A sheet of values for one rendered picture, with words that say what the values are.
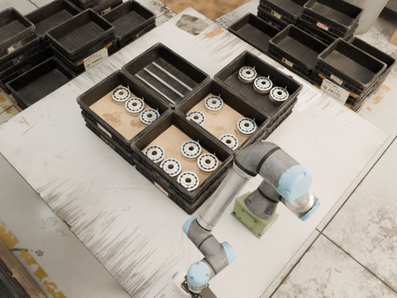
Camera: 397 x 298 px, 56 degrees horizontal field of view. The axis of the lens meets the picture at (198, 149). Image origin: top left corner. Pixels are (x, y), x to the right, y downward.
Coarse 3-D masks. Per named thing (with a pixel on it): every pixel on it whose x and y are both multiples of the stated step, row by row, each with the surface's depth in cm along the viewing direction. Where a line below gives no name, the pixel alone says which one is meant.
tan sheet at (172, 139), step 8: (168, 128) 192; (176, 128) 192; (160, 136) 189; (168, 136) 189; (176, 136) 189; (184, 136) 190; (152, 144) 186; (160, 144) 186; (168, 144) 186; (176, 144) 187; (168, 152) 184; (176, 152) 184; (208, 152) 185; (184, 160) 182; (184, 168) 179; (192, 168) 180; (200, 176) 177; (208, 176) 177
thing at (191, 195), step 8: (168, 112) 185; (176, 112) 185; (160, 120) 182; (184, 120) 183; (152, 128) 179; (208, 136) 178; (216, 144) 176; (136, 152) 173; (160, 168) 167; (168, 176) 165; (176, 184) 164; (200, 184) 164; (184, 192) 162
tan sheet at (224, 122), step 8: (208, 96) 205; (200, 104) 202; (224, 104) 202; (208, 112) 199; (224, 112) 199; (232, 112) 199; (208, 120) 196; (216, 120) 196; (224, 120) 196; (232, 120) 197; (208, 128) 193; (216, 128) 193; (224, 128) 193; (232, 128) 194; (256, 128) 194; (216, 136) 190; (240, 136) 191; (240, 144) 188
